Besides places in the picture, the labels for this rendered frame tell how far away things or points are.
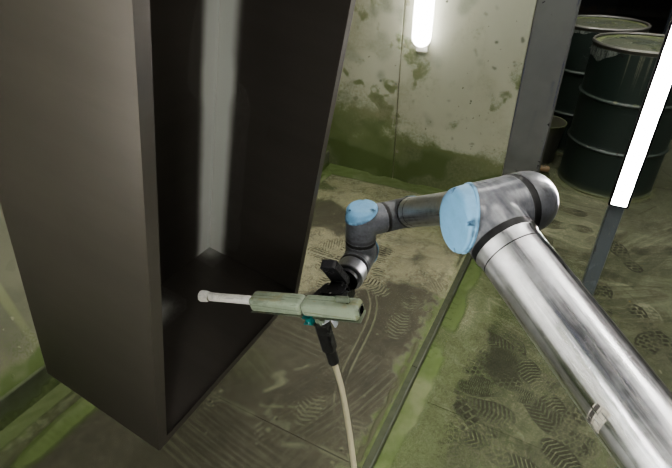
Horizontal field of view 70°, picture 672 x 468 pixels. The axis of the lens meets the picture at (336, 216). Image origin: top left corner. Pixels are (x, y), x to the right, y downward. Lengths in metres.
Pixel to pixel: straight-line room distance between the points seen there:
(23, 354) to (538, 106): 2.46
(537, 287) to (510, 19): 2.00
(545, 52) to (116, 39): 2.25
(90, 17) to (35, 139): 0.26
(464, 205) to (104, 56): 0.56
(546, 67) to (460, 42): 0.44
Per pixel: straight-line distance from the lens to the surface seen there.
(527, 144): 2.78
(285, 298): 1.23
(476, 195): 0.83
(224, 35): 1.31
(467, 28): 2.69
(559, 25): 2.62
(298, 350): 1.94
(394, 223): 1.39
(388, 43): 2.84
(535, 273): 0.78
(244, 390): 1.84
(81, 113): 0.73
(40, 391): 2.02
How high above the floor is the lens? 1.46
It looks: 31 degrees down
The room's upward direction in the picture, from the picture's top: straight up
